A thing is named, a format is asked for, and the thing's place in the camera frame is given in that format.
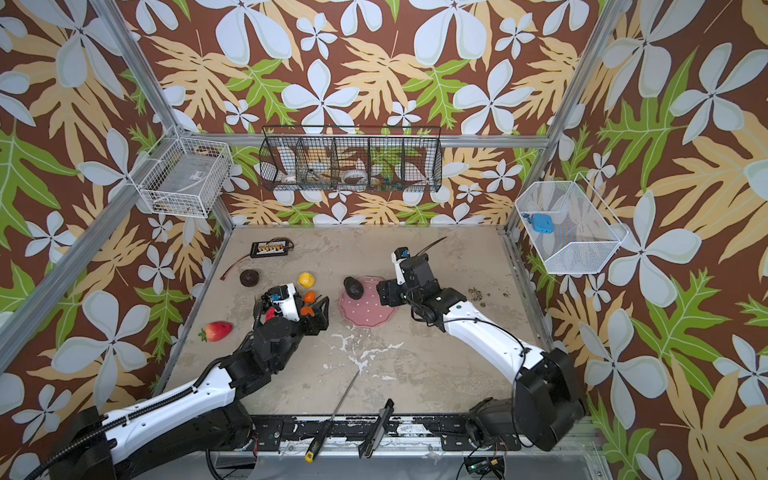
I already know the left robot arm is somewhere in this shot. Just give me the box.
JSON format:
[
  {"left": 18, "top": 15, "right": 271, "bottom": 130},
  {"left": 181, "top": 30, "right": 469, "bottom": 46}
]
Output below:
[{"left": 26, "top": 297, "right": 329, "bottom": 479}]

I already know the black wire basket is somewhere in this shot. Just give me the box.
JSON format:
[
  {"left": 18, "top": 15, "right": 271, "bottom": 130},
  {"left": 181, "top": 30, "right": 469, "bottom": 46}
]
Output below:
[{"left": 255, "top": 125, "right": 444, "bottom": 192}]

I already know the white mesh basket right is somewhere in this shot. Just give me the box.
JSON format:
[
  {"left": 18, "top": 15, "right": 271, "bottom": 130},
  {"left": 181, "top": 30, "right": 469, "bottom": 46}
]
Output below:
[{"left": 515, "top": 175, "right": 629, "bottom": 276}]

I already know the black clamp bracket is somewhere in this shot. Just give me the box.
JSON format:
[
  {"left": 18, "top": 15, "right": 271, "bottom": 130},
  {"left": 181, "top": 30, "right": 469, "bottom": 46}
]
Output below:
[{"left": 358, "top": 398, "right": 394, "bottom": 459}]

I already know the yellow handled screwdriver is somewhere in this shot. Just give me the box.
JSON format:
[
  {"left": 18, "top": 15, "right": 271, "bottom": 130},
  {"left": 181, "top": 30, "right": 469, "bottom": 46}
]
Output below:
[{"left": 304, "top": 372, "right": 360, "bottom": 463}]

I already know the black mounting rail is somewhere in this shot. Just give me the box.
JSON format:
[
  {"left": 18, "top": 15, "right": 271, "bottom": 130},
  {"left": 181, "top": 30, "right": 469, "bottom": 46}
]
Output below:
[{"left": 249, "top": 413, "right": 522, "bottom": 453}]

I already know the yellow pear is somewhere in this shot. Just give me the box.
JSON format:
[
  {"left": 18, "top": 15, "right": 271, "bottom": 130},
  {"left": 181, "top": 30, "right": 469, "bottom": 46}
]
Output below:
[{"left": 298, "top": 272, "right": 316, "bottom": 289}]

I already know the blue object in basket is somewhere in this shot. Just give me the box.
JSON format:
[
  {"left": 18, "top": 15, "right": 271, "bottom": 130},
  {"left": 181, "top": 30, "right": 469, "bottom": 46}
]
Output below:
[{"left": 527, "top": 213, "right": 555, "bottom": 234}]

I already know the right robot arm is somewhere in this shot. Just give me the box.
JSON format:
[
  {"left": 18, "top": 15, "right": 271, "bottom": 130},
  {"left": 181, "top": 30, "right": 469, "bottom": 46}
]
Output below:
[{"left": 376, "top": 247, "right": 586, "bottom": 451}]

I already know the dark avocado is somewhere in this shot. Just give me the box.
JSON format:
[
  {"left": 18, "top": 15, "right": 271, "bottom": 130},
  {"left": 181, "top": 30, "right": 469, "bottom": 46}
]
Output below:
[{"left": 343, "top": 276, "right": 365, "bottom": 300}]

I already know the white wire basket left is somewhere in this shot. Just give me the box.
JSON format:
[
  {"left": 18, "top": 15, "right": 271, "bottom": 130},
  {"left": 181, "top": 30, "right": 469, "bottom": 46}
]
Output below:
[{"left": 134, "top": 130, "right": 233, "bottom": 218}]

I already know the pink dotted plate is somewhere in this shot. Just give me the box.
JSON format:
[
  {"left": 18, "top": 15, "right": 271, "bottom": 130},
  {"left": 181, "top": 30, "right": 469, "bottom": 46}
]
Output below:
[{"left": 338, "top": 276, "right": 396, "bottom": 328}]

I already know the red mango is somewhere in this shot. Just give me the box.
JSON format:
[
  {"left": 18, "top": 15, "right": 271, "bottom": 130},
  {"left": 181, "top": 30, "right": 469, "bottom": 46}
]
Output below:
[{"left": 199, "top": 321, "right": 233, "bottom": 343}]

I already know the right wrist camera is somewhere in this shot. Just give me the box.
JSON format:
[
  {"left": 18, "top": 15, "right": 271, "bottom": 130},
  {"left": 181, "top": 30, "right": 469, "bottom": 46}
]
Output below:
[{"left": 391, "top": 247, "right": 410, "bottom": 285}]

